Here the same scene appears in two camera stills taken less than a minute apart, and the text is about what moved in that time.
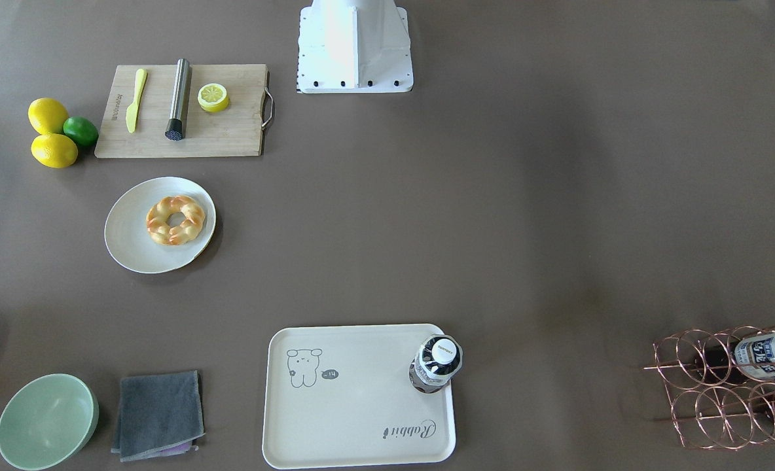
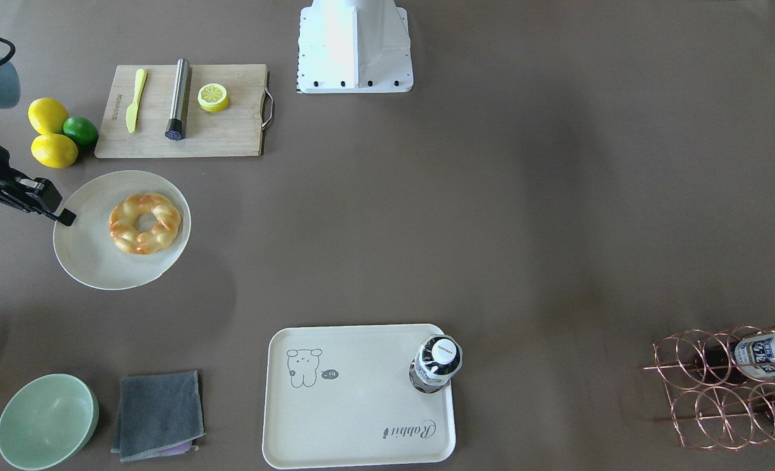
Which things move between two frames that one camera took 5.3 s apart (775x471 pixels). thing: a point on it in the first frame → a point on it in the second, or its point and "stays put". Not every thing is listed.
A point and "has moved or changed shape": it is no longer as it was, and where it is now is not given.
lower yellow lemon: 54,150 stays put
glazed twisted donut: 160,231 → 127,236
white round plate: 126,231 has moved or changed shape
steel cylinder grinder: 175,127 stays put
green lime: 83,130 stays put
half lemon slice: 213,97 stays put
